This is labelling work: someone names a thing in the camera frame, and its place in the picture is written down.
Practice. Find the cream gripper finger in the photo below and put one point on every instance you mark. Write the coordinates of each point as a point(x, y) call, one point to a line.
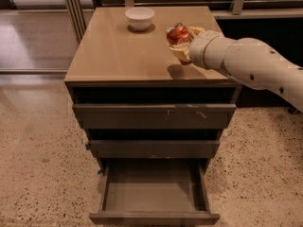
point(181, 52)
point(195, 31)

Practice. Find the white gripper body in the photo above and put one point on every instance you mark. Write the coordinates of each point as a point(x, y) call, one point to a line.
point(199, 49)

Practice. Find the red coke can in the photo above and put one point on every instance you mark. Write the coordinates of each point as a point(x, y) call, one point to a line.
point(178, 34)

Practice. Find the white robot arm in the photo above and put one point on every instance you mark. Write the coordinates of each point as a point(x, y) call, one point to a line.
point(248, 61)

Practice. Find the grey drawer cabinet tan top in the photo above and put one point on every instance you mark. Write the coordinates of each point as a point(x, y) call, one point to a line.
point(114, 65)

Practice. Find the grey top drawer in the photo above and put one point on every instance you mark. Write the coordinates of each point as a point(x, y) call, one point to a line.
point(154, 117)

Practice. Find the grey middle drawer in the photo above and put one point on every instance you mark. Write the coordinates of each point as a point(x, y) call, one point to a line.
point(154, 149)

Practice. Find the grey open bottom drawer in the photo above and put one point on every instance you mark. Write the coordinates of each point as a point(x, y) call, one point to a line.
point(154, 192)

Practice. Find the white ceramic bowl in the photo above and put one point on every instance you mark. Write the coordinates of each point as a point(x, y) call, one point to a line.
point(139, 18)

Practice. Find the small dark floor object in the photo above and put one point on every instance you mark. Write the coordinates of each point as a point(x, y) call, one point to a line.
point(291, 110)

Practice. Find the blue tape piece upper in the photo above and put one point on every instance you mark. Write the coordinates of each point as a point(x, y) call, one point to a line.
point(87, 146)

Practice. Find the dark low wall cabinet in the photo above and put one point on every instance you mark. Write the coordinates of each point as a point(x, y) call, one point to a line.
point(284, 34)

